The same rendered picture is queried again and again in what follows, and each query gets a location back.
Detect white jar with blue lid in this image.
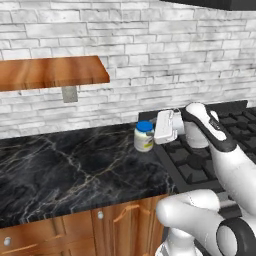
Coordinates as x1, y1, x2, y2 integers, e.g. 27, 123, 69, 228
133, 120, 155, 154

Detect dark range hood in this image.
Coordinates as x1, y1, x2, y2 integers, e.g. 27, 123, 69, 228
159, 0, 256, 12

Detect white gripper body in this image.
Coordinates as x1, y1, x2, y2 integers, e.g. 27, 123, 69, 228
153, 109, 180, 146

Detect wooden cupboard door handle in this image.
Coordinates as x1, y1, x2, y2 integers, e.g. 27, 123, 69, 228
112, 203, 142, 224

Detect wooden cupboard door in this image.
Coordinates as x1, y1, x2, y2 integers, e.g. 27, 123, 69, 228
90, 194, 169, 256

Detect grey shelf bracket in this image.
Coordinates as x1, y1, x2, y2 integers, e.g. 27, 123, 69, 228
61, 85, 79, 104

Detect wooden wall shelf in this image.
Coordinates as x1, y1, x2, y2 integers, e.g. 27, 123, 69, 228
0, 55, 111, 93

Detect black gas hob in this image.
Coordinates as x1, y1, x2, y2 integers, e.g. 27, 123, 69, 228
137, 99, 256, 219

